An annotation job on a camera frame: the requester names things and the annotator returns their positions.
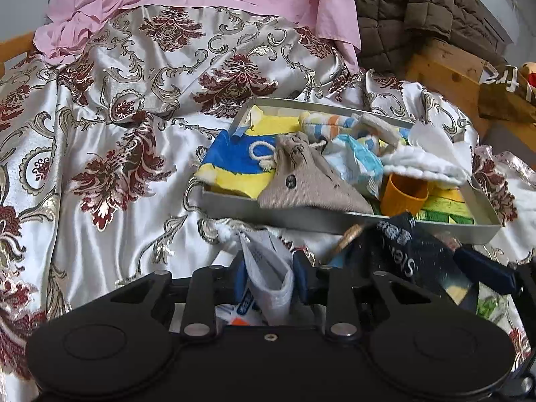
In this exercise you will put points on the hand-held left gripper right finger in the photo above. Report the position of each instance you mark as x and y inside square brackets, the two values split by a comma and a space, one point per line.
[301, 277]

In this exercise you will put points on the green patterned packet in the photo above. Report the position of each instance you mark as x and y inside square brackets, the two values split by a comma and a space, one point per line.
[488, 305]

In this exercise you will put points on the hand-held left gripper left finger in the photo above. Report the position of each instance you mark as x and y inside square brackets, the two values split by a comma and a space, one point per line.
[240, 277]

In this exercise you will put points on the white quilted cloth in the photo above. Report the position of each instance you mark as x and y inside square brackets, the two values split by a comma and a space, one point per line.
[423, 168]

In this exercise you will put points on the light grey cloth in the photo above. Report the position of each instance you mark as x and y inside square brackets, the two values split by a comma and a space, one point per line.
[377, 127]

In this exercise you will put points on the brown quilted jacket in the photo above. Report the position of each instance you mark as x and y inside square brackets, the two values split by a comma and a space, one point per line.
[418, 8]

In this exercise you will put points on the wooden bed rail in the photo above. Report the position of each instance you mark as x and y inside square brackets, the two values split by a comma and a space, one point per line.
[16, 46]

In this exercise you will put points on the white air conditioner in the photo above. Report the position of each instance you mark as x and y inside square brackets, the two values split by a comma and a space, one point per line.
[485, 4]

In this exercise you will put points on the blue yellow cartoon towel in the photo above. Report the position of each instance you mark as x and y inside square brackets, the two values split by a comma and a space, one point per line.
[234, 155]

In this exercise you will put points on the yellow striped towel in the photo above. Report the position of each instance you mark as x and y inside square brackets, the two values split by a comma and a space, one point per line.
[331, 123]

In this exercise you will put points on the light blue soft packet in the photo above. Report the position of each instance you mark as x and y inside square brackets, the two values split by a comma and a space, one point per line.
[356, 163]

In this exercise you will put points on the white plastic packet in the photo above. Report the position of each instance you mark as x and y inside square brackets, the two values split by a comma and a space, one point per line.
[268, 276]

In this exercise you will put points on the grey metal tray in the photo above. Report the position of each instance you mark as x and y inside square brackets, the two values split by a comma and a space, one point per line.
[293, 220]

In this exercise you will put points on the orange plastic cup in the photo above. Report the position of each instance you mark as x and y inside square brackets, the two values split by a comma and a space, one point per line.
[402, 197]

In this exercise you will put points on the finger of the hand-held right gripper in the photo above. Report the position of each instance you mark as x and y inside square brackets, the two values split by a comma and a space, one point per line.
[490, 271]
[339, 259]

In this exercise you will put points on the wooden bed frame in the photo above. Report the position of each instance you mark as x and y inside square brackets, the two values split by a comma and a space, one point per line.
[444, 67]

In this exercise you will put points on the floral satin blanket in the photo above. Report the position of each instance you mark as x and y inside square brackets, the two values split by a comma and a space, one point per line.
[104, 134]

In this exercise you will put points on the white orange cardboard box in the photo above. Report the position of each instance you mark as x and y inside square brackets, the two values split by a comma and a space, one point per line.
[238, 322]

